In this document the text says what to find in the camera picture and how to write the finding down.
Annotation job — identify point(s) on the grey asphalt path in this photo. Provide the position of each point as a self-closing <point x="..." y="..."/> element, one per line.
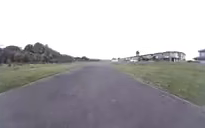
<point x="93" y="96"/>

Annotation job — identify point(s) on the lone tree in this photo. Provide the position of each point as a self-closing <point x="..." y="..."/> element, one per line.
<point x="137" y="53"/>

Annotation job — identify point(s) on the row of houses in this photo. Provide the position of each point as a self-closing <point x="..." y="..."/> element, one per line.
<point x="163" y="56"/>

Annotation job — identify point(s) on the grass field beside houses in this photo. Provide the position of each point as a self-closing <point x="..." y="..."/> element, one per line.
<point x="176" y="76"/>

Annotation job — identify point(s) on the row of trees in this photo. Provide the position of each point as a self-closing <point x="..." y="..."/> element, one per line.
<point x="26" y="53"/>

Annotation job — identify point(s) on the grass verge beside trees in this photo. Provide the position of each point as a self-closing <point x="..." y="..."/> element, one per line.
<point x="13" y="76"/>

